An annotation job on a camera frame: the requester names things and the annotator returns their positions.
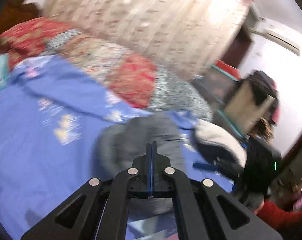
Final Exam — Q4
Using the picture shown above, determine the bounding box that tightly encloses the grey puffer jacket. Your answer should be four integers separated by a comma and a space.
97, 112, 189, 217

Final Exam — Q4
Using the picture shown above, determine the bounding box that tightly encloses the white fluffy garment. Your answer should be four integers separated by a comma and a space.
194, 119, 247, 180

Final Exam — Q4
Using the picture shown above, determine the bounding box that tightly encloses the patchwork floral quilt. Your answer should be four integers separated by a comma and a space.
0, 17, 213, 121

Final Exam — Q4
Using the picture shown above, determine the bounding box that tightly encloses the blue printed bedsheet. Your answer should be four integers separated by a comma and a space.
0, 56, 232, 239

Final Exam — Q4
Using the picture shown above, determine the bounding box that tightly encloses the white air conditioner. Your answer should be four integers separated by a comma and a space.
248, 24, 300, 56

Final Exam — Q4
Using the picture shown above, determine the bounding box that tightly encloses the beige leaf-print curtain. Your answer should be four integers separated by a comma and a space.
43, 0, 254, 80

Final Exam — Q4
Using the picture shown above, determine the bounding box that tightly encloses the carved wooden headboard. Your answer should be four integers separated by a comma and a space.
0, 0, 42, 34

